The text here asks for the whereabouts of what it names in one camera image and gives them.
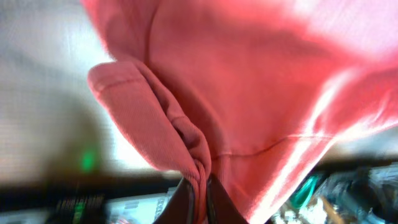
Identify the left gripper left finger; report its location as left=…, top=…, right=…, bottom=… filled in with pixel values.
left=154, top=179, right=195, bottom=224

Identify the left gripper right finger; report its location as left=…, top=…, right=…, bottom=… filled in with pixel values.
left=206, top=174, right=248, bottom=224

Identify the red orange t-shirt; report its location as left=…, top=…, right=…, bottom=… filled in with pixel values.
left=83, top=0, right=397, bottom=223

